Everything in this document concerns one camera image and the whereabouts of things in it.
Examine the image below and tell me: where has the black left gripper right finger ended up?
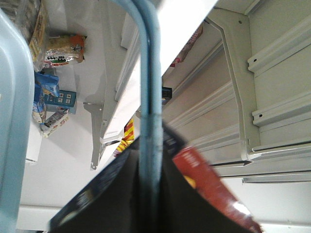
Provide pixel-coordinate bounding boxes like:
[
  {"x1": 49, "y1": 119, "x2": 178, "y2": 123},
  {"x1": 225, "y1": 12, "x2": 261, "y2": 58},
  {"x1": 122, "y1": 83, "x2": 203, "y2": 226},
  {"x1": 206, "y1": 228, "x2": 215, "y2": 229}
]
[{"x1": 158, "y1": 155, "x2": 249, "y2": 233}]

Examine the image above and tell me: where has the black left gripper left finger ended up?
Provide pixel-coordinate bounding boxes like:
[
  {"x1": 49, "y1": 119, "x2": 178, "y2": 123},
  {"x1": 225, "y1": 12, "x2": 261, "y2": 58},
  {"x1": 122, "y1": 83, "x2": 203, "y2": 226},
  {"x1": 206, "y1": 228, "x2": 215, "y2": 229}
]
[{"x1": 52, "y1": 150, "x2": 139, "y2": 233}]

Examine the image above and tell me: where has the dark blue cookie box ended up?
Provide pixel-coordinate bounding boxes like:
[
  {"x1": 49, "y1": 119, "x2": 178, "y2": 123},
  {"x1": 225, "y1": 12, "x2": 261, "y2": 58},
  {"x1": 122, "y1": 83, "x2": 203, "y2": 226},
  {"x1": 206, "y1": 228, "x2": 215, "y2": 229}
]
[{"x1": 49, "y1": 126, "x2": 262, "y2": 233}]

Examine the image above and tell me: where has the light blue plastic basket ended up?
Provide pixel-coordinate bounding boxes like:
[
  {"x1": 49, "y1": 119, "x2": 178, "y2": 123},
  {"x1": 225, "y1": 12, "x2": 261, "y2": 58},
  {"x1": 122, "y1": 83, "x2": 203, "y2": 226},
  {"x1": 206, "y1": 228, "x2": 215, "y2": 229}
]
[{"x1": 0, "y1": 0, "x2": 163, "y2": 233}]

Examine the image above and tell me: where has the yellow red snack packet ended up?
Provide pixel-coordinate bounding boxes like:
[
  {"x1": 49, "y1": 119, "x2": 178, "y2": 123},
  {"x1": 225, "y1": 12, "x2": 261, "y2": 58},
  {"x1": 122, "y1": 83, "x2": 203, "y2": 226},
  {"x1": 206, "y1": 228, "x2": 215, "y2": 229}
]
[{"x1": 113, "y1": 118, "x2": 135, "y2": 157}]

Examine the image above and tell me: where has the blue box with squares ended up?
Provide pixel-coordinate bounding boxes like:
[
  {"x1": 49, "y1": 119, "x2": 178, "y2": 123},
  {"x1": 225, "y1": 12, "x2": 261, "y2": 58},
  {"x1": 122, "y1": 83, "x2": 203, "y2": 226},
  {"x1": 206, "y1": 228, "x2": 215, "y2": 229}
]
[{"x1": 44, "y1": 90, "x2": 77, "y2": 114}]

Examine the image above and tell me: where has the white store shelf unit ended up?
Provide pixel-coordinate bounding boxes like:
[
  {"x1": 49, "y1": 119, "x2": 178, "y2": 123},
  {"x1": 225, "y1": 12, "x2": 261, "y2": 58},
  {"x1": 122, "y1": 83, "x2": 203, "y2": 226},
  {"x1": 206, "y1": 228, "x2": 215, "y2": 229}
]
[{"x1": 23, "y1": 0, "x2": 311, "y2": 186}]

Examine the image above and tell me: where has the blue white snack bag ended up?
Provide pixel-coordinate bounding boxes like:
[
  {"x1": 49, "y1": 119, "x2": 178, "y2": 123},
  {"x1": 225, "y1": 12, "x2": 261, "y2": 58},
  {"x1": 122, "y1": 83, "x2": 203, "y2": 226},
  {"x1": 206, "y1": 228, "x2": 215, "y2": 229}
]
[{"x1": 32, "y1": 72, "x2": 59, "y2": 124}]

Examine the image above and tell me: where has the red white snack packet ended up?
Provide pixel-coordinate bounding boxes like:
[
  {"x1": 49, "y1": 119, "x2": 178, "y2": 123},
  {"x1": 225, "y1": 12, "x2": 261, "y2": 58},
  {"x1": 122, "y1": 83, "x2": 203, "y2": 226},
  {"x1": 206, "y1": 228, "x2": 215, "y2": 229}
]
[{"x1": 170, "y1": 23, "x2": 203, "y2": 67}]

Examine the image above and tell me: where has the orange yellow snack bag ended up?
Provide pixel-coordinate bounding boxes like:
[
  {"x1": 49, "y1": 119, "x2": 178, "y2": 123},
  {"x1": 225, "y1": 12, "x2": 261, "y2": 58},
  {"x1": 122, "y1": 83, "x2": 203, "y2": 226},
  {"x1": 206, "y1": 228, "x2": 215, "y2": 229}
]
[{"x1": 44, "y1": 34, "x2": 87, "y2": 68}]

